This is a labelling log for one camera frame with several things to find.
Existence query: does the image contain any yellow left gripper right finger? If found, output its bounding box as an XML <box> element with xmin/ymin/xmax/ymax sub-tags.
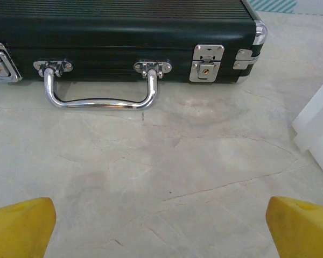
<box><xmin>266</xmin><ymin>196</ymin><xmax>323</xmax><ymax>258</ymax></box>

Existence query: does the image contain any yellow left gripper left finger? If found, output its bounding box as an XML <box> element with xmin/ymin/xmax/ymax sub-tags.
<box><xmin>0</xmin><ymin>197</ymin><xmax>57</xmax><ymax>258</ymax></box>

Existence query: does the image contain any white bin holding yellow bricks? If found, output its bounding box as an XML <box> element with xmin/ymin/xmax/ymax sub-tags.
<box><xmin>292</xmin><ymin>42</ymin><xmax>323</xmax><ymax>186</ymax></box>

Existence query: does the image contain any black ribbed carrying case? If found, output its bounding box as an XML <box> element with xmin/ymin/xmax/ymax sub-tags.
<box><xmin>0</xmin><ymin>0</ymin><xmax>269</xmax><ymax>110</ymax></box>

